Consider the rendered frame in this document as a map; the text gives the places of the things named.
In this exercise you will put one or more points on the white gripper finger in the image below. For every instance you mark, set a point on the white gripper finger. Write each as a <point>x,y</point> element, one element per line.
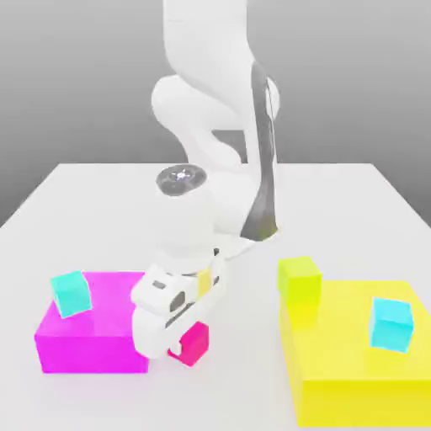
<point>176,348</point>

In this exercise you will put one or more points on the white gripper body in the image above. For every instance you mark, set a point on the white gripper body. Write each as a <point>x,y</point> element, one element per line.
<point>151,336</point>

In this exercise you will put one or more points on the small pink cube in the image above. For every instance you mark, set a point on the small pink cube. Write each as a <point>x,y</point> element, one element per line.
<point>194,343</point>

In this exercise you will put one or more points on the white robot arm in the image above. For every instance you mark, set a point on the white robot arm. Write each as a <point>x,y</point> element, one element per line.
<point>208,101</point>

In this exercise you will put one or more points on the small cyan cube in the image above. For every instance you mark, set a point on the small cyan cube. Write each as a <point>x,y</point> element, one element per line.
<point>392,325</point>
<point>71,294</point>

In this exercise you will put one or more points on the small yellow-green cube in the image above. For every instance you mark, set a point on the small yellow-green cube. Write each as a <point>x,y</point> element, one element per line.
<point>298,279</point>

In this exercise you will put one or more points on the large magenta box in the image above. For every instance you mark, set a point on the large magenta box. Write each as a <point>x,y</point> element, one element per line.
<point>84,350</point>

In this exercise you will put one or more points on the large yellow box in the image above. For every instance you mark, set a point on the large yellow box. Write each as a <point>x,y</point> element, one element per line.
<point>353,387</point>

